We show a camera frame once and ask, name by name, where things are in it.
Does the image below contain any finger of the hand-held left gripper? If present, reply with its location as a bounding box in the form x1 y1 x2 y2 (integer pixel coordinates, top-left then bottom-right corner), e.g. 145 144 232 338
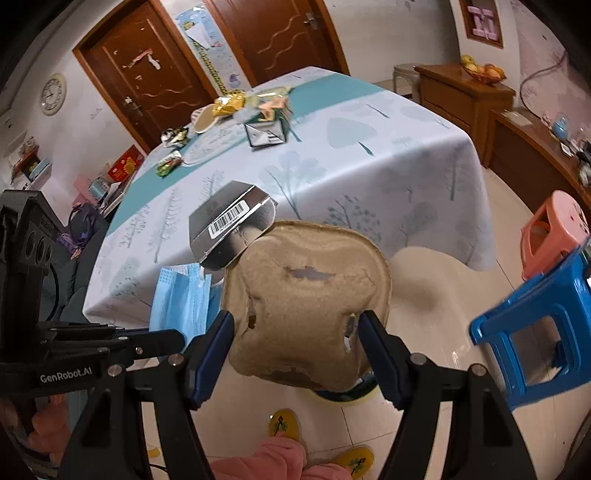
115 329 186 366
39 322 126 343

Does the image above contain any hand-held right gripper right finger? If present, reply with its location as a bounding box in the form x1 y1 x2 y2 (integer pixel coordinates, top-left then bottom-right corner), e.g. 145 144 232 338
359 310 539 480

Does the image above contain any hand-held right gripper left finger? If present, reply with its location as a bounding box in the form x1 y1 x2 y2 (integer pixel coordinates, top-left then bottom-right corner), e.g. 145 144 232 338
55 310 235 480

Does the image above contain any blue face mask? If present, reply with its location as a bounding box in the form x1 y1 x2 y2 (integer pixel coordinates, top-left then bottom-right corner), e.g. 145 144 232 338
148 264 223 334

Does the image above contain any yellow rimmed trash bin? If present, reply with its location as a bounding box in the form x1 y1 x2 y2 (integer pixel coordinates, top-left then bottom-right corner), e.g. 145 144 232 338
314 369 384 406

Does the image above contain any brown paper pulp tray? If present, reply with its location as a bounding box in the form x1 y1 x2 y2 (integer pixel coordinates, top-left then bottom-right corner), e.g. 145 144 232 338
221 220 393 392

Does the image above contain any dark green sofa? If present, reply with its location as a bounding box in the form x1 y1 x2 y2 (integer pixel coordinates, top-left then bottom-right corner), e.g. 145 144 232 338
60 226 112 319

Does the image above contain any purple bag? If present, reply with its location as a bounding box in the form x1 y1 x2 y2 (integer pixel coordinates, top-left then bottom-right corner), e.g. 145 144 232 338
58 203 109 250

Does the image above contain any yellow slipper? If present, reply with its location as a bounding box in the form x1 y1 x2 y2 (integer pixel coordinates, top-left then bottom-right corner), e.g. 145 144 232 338
269 408 303 446
332 445 375 478

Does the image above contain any white low cabinet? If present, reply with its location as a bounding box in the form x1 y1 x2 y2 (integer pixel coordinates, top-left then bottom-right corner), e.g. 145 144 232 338
99 175 134 217

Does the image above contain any person's left leg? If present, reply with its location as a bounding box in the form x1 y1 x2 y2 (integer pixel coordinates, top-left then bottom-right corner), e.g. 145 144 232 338
212 436 308 480

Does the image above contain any large red gift box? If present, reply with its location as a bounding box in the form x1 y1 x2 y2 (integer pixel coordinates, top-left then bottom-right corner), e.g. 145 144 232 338
107 145 144 182

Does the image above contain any blue plastic stool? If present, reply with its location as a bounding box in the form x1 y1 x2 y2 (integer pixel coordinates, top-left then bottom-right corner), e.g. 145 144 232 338
468 244 591 411

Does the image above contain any grey barcode box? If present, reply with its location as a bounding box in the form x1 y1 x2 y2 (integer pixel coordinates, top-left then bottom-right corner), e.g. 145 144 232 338
188 181 278 271

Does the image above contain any green and red candy wrapper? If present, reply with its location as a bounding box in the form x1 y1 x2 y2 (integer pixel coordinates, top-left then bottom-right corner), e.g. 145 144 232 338
156 151 185 177

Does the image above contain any black and silver wrapper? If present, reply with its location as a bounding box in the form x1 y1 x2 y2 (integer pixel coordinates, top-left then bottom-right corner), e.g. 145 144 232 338
161 127 190 148

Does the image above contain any tree printed tablecloth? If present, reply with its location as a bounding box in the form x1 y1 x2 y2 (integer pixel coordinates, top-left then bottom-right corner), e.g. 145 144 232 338
82 66 497 324

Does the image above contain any brown door with stickers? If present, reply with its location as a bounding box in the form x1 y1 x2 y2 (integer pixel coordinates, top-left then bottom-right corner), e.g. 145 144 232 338
73 0 215 153

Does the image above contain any pink plastic stool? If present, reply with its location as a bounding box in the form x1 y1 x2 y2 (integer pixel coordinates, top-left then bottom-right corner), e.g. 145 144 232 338
521 190 591 282

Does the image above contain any green carton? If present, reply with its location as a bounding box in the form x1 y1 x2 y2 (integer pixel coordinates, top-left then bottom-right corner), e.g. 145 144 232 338
244 115 291 149

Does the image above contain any yellow snack bag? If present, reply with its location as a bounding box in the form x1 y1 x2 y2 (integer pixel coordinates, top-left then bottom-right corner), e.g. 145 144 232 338
212 91 247 117

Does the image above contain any giraffe height chart poster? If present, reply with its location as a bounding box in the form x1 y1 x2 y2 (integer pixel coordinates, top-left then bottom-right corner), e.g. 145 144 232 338
174 4 252 93

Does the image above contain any orange paper packet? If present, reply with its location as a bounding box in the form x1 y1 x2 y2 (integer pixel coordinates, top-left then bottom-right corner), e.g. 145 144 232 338
259 95 289 121

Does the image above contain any wooden cabinet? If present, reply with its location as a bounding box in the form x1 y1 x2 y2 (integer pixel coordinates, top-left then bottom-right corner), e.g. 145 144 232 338
414 64 516 169

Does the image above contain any grey plastic stool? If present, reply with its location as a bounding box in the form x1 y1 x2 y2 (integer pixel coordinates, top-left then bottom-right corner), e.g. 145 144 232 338
392 63 423 102

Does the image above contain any fruit bowl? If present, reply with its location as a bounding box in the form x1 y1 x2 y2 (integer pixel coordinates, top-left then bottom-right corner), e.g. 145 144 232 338
460 54 507 87

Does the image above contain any plain brown wooden door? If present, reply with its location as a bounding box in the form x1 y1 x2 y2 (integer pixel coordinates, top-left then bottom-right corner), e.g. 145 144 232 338
203 0 350 88

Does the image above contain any wall shelf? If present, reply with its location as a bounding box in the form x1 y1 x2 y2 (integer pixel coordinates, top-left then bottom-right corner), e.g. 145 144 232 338
9 138 51 183

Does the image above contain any round wall clock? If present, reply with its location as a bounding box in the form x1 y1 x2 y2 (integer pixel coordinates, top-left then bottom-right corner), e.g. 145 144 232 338
41 74 68 116

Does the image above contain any wall niche with pink figures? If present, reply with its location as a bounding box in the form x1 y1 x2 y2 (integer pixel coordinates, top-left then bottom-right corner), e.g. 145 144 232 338
459 0 505 49

